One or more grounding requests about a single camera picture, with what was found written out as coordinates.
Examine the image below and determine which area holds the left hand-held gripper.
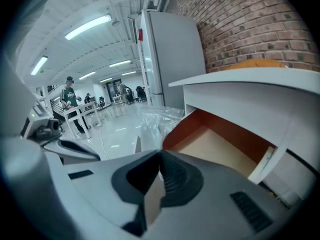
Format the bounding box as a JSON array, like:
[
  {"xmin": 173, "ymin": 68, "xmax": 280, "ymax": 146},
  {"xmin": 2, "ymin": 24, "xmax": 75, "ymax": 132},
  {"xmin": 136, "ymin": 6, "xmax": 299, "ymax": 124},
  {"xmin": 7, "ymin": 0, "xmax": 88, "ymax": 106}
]
[{"xmin": 20, "ymin": 100, "xmax": 102, "ymax": 166}]

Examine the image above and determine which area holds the white cabinet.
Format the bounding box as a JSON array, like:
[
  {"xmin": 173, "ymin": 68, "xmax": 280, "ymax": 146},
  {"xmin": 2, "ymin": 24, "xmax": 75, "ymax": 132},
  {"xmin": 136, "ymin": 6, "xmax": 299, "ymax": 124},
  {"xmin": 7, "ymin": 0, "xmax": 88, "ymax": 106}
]
[{"xmin": 168, "ymin": 67, "xmax": 320, "ymax": 205}]

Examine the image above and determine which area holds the white table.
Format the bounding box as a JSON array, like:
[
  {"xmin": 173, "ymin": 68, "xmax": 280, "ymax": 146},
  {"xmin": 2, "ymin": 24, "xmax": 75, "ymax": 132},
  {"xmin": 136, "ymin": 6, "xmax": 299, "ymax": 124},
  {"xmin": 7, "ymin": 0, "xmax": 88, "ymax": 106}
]
[{"xmin": 63, "ymin": 100, "xmax": 104, "ymax": 140}]

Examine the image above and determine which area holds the drawer with orange inside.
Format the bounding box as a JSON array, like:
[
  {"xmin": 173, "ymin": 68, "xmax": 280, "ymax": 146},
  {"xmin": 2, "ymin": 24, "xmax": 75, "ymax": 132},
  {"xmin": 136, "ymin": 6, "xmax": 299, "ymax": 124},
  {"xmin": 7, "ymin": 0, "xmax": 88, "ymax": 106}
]
[{"xmin": 161, "ymin": 108, "xmax": 288, "ymax": 185}]

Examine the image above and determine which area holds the orange round object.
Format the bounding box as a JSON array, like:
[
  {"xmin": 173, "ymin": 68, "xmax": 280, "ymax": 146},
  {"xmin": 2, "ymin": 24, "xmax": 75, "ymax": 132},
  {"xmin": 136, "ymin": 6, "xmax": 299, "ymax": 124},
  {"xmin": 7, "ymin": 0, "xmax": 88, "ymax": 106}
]
[{"xmin": 221, "ymin": 58, "xmax": 289, "ymax": 71}]

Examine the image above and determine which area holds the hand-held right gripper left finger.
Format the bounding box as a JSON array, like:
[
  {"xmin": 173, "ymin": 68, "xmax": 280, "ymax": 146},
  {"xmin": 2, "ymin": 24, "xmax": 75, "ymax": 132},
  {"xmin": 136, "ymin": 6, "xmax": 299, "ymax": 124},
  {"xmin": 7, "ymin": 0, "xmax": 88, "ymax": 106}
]
[{"xmin": 62, "ymin": 149, "xmax": 161, "ymax": 238}]

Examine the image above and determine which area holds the white refrigerator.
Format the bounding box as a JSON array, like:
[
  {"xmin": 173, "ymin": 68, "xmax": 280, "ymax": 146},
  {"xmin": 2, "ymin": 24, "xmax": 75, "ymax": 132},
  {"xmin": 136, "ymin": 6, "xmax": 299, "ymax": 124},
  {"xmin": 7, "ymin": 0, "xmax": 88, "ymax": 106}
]
[{"xmin": 139, "ymin": 8, "xmax": 207, "ymax": 108}]

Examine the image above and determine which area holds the black office chair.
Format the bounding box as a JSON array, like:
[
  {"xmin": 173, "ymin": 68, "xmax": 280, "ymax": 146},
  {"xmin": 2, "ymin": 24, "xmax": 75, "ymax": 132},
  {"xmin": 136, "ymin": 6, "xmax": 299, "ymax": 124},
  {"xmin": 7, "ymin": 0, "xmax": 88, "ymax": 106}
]
[{"xmin": 135, "ymin": 85, "xmax": 148, "ymax": 103}]

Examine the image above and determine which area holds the clear plastic bag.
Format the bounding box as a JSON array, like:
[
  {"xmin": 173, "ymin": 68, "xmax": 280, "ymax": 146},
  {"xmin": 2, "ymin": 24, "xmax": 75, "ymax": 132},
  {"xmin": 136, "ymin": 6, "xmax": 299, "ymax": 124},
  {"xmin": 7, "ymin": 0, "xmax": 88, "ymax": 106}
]
[{"xmin": 139, "ymin": 104, "xmax": 186, "ymax": 153}]

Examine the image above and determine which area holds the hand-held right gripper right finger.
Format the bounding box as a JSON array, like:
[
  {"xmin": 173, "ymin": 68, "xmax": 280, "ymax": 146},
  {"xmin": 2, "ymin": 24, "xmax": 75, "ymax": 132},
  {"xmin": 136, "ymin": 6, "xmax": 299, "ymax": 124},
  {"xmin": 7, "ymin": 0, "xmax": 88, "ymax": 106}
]
[{"xmin": 146, "ymin": 149, "xmax": 292, "ymax": 240}]

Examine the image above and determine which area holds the white floor cable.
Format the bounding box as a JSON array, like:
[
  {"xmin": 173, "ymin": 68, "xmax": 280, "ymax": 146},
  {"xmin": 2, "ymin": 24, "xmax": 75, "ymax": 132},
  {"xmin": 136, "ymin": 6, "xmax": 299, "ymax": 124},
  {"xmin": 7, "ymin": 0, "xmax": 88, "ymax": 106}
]
[{"xmin": 97, "ymin": 125, "xmax": 109, "ymax": 160}]

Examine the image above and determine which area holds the small tan cardboard item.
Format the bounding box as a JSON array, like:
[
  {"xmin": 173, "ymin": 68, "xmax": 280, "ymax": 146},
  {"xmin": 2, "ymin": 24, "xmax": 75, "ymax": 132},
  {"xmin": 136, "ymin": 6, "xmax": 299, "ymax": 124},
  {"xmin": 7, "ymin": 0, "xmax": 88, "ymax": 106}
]
[{"xmin": 144, "ymin": 175, "xmax": 167, "ymax": 227}]

